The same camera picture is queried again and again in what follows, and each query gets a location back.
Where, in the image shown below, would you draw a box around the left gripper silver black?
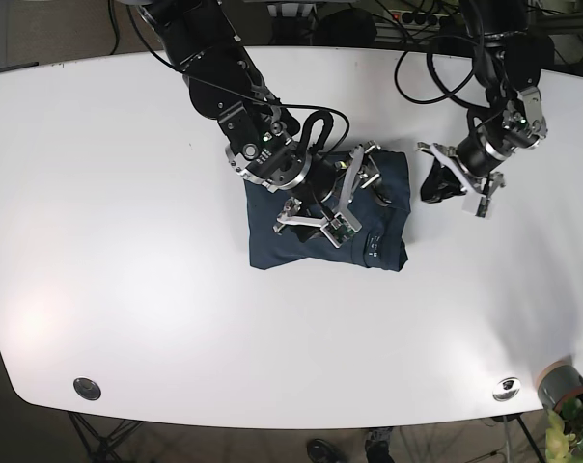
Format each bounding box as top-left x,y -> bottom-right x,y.
416,132 -> 507,218

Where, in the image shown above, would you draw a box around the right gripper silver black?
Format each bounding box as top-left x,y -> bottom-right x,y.
273,141 -> 392,249

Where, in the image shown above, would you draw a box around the navy blue T-shirt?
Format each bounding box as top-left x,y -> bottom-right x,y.
242,150 -> 413,274

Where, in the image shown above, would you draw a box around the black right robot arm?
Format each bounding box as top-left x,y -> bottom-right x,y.
125,1 -> 391,248

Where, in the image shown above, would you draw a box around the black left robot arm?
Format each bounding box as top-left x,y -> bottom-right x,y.
418,1 -> 547,218

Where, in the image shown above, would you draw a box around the right silver table grommet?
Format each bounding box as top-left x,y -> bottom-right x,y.
492,377 -> 521,402

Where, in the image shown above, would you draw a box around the silver table grommet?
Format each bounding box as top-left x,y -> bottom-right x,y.
73,377 -> 101,401
492,377 -> 521,402

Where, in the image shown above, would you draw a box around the grey plant pot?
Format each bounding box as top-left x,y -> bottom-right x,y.
535,361 -> 583,413

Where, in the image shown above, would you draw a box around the green potted plant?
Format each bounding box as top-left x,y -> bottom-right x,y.
545,397 -> 583,463

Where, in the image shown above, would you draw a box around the left silver table grommet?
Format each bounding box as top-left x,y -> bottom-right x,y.
73,377 -> 101,401

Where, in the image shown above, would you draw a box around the black folding table legs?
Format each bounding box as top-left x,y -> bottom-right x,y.
68,412 -> 144,463

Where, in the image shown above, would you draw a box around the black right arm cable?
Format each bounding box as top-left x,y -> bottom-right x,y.
126,0 -> 351,155

